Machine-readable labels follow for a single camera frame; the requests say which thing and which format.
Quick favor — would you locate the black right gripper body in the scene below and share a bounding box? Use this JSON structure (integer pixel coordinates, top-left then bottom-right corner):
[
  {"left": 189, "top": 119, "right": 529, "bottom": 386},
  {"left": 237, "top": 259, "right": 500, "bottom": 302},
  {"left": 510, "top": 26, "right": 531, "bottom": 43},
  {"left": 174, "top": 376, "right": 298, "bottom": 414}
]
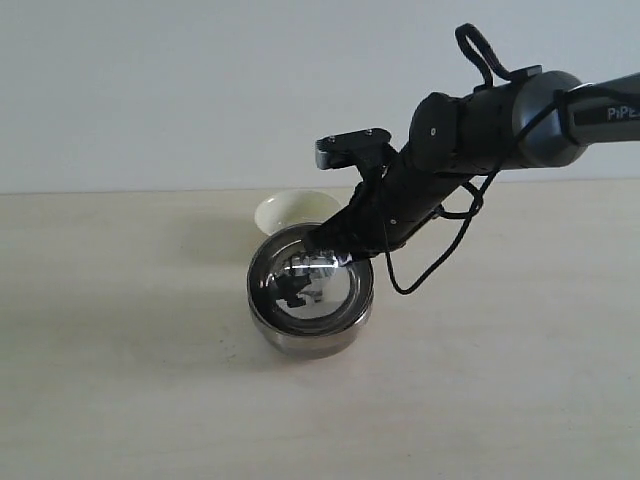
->
[{"left": 347, "top": 172, "right": 395, "bottom": 258}]

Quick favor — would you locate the steel bowl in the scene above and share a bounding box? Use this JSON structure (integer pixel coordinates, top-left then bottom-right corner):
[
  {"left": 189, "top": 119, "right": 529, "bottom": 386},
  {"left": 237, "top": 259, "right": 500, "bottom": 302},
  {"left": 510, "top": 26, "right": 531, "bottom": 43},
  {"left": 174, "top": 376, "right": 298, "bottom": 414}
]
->
[
  {"left": 246, "top": 223, "right": 374, "bottom": 337},
  {"left": 248, "top": 298, "right": 373, "bottom": 360}
]

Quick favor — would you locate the white ceramic bowl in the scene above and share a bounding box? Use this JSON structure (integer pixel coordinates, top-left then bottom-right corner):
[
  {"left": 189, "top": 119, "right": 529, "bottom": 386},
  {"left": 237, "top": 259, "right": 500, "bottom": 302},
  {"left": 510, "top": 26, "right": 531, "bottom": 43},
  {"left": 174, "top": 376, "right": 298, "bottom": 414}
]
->
[{"left": 254, "top": 189, "right": 342, "bottom": 235}]

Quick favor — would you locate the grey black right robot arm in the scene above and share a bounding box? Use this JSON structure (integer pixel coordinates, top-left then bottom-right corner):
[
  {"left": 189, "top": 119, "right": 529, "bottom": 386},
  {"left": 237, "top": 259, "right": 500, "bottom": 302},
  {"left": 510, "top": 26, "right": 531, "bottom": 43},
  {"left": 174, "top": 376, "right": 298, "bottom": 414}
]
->
[{"left": 303, "top": 23, "right": 639, "bottom": 261}]

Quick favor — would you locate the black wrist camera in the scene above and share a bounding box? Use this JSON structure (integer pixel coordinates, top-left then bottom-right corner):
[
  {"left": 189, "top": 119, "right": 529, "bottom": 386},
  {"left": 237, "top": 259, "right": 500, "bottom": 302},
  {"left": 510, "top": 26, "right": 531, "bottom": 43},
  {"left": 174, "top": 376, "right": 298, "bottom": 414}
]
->
[{"left": 315, "top": 128, "right": 396, "bottom": 173}]

